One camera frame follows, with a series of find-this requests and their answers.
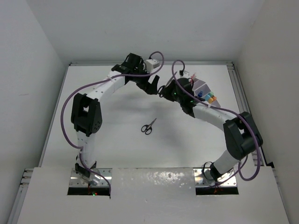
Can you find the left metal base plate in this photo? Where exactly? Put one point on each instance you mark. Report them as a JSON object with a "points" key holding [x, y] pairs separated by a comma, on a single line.
{"points": [[95, 180]]}

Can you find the small black scissors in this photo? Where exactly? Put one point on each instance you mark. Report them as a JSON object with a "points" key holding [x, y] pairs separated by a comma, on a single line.
{"points": [[147, 128]]}

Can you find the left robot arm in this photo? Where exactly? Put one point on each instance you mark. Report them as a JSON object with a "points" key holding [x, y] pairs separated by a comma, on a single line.
{"points": [[86, 113]]}

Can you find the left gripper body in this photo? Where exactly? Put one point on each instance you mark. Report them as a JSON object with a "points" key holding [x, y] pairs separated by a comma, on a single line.
{"points": [[141, 81]]}

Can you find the white organizer box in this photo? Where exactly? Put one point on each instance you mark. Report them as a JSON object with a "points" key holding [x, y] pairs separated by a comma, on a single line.
{"points": [[198, 83], [205, 93]]}

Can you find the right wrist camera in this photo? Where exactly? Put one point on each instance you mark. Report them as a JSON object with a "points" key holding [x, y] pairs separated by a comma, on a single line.
{"points": [[184, 74]]}

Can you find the white organizer box right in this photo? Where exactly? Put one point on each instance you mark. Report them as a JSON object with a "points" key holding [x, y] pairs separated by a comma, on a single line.
{"points": [[205, 93]]}

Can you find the metal base plate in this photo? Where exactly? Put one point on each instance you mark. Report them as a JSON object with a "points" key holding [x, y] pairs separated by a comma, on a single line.
{"points": [[95, 180], [227, 179]]}

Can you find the large black scissors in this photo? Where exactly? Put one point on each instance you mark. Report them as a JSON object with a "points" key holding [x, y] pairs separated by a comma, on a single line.
{"points": [[160, 91]]}

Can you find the white organizer box left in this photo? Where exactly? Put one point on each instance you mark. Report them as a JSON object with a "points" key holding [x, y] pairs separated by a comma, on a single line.
{"points": [[198, 83]]}

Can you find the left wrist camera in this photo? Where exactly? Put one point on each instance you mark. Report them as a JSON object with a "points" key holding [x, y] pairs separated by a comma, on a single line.
{"points": [[151, 64]]}

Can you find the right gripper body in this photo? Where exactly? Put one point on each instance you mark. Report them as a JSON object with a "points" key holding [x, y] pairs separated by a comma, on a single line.
{"points": [[172, 93]]}

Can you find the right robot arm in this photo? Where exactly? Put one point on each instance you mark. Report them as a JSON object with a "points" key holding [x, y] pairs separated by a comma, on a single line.
{"points": [[242, 136]]}

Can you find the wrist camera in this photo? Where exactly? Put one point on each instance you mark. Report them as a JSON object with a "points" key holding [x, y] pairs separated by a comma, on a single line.
{"points": [[184, 74], [151, 64]]}

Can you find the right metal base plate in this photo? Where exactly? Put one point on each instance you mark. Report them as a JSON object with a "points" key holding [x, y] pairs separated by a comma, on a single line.
{"points": [[227, 179]]}

